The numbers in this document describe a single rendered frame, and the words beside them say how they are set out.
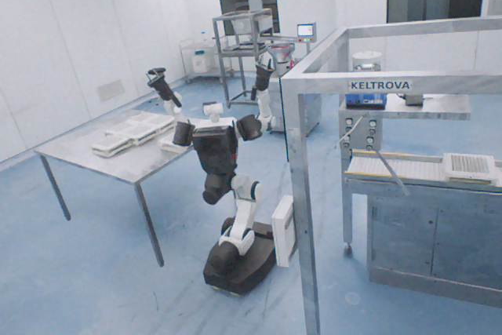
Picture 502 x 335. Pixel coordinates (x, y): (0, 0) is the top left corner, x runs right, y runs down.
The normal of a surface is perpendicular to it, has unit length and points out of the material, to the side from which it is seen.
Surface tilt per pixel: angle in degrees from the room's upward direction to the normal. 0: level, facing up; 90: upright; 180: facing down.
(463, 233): 90
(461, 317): 0
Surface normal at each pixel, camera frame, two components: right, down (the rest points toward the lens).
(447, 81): -0.40, 0.44
